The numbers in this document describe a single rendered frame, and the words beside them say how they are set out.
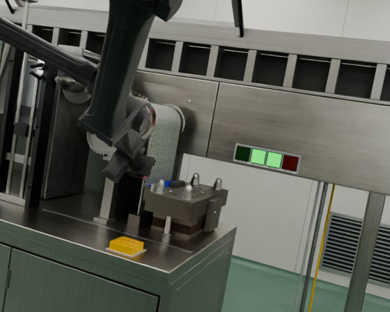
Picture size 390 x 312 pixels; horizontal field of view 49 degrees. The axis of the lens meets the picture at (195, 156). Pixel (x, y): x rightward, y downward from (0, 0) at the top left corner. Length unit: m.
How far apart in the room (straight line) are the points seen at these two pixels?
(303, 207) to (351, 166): 2.42
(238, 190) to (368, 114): 2.62
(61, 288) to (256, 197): 2.92
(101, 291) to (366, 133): 1.00
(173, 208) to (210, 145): 0.41
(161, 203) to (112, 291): 0.31
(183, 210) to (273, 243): 2.79
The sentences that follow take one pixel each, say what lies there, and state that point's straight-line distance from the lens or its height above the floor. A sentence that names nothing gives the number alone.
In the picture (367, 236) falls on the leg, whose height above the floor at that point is 0.96.
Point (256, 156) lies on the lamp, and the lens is 1.62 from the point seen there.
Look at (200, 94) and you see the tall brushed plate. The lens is 1.71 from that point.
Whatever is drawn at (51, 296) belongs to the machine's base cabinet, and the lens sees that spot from 1.37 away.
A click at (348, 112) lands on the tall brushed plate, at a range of 1.60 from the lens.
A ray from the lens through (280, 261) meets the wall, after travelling 4.12.
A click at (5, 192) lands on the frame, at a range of 1.63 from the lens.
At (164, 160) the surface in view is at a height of 1.12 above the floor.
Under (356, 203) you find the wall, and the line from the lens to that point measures 3.96.
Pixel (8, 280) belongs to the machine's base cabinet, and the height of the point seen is 0.72.
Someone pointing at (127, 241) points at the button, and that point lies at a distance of 1.21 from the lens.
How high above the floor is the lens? 1.29
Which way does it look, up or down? 5 degrees down
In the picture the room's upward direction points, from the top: 10 degrees clockwise
